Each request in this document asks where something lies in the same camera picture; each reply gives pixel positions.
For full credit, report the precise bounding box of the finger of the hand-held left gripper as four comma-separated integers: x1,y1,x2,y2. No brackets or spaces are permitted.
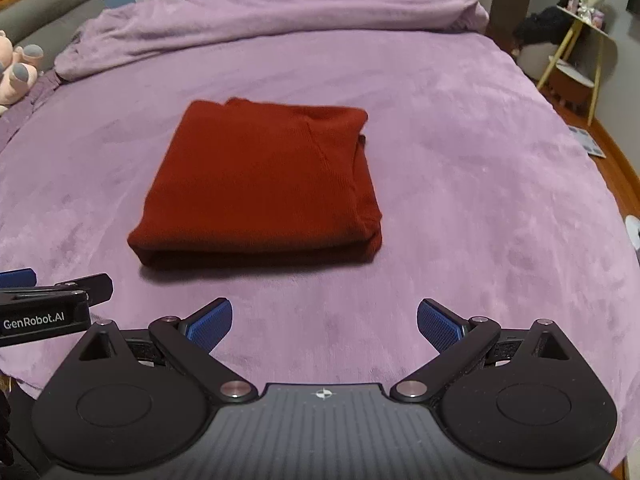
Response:
53,273,115,307
0,268,38,290

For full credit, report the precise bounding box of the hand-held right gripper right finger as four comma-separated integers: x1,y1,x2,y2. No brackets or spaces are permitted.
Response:
390,298,572,404

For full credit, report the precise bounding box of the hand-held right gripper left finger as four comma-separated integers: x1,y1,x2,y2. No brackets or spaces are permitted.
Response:
75,297,259,404

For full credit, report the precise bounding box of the red knit sweater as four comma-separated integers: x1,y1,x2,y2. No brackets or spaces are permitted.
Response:
127,97,385,271

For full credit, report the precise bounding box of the purple bed sheet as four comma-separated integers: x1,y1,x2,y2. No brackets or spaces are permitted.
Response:
0,27,640,480

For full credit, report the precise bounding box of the pink plush toy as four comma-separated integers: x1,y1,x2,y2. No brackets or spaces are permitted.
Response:
0,30,45,116

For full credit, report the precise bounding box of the printed magazine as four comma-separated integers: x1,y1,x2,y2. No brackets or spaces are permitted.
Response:
568,125,607,159

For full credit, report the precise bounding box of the grey padded headboard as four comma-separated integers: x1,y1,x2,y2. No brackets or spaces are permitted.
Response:
0,0,109,74

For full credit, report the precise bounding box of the brown round stool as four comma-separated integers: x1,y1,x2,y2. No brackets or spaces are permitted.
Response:
546,66,599,112

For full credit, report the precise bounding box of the yellow side table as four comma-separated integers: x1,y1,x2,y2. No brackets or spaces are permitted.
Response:
536,7,617,127

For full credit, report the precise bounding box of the black cloth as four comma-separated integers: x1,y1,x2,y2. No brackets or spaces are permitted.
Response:
512,5,577,54

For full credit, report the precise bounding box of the purple duvet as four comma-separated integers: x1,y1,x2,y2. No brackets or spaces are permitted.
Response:
53,0,490,81

